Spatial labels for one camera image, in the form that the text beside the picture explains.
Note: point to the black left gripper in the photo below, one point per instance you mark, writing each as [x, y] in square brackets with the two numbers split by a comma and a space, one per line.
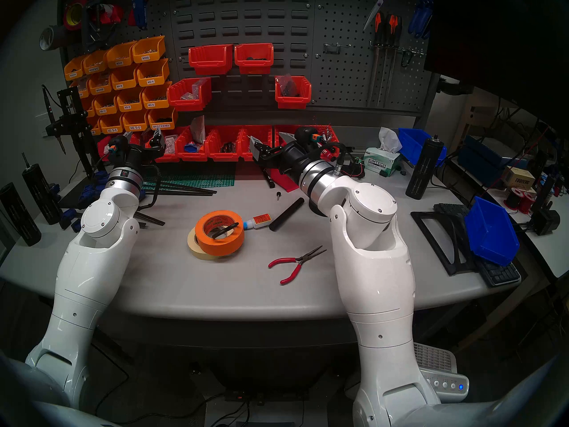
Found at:
[135, 157]

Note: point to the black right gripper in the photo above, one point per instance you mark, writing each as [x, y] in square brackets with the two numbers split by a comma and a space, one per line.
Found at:
[289, 161]

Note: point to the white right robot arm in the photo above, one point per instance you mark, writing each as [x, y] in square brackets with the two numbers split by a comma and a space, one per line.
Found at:
[378, 275]

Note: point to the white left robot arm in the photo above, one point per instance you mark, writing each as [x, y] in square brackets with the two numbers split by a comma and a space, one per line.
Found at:
[89, 270]

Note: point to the metal pegboard hook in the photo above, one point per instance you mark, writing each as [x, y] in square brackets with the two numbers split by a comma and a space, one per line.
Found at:
[330, 49]

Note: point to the orange tape roll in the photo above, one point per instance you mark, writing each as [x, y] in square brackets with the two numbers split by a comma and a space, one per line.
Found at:
[222, 248]

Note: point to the beige masking tape roll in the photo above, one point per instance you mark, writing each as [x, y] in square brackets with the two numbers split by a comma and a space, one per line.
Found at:
[193, 248]

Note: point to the red tape roll yellow core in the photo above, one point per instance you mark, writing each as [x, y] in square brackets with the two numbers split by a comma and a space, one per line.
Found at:
[67, 21]

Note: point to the orange labelled parts bin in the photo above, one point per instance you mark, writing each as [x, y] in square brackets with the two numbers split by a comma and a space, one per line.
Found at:
[83, 90]
[90, 108]
[162, 122]
[94, 66]
[106, 108]
[73, 72]
[96, 128]
[119, 59]
[135, 124]
[152, 77]
[124, 82]
[149, 52]
[111, 127]
[130, 103]
[100, 87]
[155, 100]

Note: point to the red plastic parts bin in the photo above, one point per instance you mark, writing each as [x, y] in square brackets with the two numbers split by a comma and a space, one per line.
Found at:
[211, 61]
[191, 155]
[254, 63]
[224, 156]
[245, 154]
[292, 102]
[104, 152]
[186, 102]
[172, 157]
[282, 129]
[333, 134]

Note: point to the black marker pen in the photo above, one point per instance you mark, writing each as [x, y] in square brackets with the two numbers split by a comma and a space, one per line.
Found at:
[269, 180]

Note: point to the small red loose bin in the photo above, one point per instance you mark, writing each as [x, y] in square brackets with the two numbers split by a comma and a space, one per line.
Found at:
[284, 181]

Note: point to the clear plastic bag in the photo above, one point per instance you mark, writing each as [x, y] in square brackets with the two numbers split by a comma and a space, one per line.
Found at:
[198, 130]

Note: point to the black red marker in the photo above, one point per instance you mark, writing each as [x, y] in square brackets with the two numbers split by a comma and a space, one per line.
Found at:
[329, 154]

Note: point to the green cutting mat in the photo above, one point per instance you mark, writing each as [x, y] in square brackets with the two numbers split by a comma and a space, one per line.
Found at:
[200, 180]

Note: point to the black cylindrical rod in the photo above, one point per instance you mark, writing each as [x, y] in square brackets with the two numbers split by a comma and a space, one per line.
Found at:
[286, 214]

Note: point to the white glue bottle orange label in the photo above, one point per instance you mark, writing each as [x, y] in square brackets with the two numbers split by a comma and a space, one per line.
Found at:
[260, 220]

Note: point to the black tool stand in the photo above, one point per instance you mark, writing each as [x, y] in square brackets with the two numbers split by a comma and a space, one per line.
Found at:
[71, 119]

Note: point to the black battery holder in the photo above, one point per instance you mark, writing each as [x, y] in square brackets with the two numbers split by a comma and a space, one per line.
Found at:
[355, 170]

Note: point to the black soldering iron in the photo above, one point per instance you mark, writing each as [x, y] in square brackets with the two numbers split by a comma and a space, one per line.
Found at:
[47, 103]

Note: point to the Kimtech tissue box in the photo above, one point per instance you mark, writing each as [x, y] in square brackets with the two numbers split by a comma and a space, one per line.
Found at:
[380, 163]

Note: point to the black perforated cylinder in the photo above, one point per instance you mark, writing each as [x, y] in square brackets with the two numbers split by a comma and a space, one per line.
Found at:
[424, 168]
[18, 215]
[42, 195]

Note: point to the black metal spring clamp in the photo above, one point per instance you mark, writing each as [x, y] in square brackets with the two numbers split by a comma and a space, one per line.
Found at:
[95, 28]

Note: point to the red white plastic tool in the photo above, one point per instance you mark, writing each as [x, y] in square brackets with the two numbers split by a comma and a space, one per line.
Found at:
[111, 13]

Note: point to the blue plastic bin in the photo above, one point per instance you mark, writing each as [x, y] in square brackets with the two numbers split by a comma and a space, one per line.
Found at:
[411, 141]
[489, 230]

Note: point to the black metal tool rack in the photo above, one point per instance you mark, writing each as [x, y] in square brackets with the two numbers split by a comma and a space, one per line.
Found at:
[395, 49]

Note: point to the dark blue storage crate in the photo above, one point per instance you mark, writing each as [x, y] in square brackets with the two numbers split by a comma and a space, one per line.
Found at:
[480, 159]

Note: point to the black computer monitor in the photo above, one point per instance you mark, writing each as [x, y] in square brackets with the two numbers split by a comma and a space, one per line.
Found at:
[489, 39]

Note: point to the cardboard box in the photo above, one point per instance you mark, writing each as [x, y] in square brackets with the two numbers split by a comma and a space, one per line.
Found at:
[518, 178]

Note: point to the black power strip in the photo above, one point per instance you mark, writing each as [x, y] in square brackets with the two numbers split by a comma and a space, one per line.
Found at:
[266, 396]

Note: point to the black power adapter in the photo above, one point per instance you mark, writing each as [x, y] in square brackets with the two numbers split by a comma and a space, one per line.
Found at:
[546, 221]

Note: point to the white Coway air purifier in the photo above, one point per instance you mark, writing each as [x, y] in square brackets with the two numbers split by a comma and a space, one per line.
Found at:
[444, 381]

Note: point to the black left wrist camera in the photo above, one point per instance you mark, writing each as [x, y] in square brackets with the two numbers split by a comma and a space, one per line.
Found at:
[119, 142]

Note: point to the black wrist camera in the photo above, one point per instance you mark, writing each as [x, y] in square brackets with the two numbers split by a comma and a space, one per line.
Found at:
[119, 142]
[306, 134]

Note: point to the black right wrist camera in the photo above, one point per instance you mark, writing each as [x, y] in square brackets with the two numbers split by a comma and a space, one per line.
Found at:
[306, 134]

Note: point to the dark grey pegboard wall panel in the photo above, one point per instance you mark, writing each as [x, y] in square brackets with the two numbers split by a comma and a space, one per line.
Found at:
[346, 83]

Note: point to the grey duct tape roll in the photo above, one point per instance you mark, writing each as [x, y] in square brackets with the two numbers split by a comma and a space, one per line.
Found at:
[51, 38]

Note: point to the black triangular frame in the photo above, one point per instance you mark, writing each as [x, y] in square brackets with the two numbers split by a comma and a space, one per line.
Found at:
[432, 239]

